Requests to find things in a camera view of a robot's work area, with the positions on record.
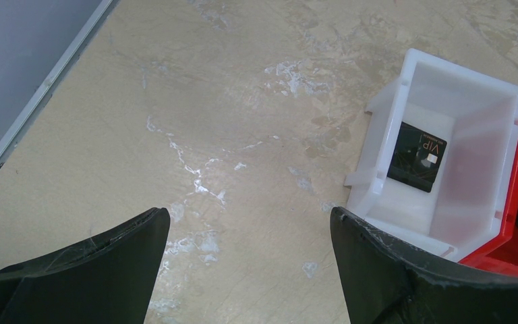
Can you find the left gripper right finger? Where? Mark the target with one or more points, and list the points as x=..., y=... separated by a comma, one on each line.
x=387, y=280

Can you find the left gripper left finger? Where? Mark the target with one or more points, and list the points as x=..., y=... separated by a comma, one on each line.
x=107, y=278

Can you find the black card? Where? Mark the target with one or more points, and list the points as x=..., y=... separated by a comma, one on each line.
x=417, y=157

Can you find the white plastic bin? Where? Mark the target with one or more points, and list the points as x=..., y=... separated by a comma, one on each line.
x=478, y=117

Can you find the aluminium frame rail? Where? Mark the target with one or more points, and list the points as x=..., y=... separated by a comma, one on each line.
x=38, y=42

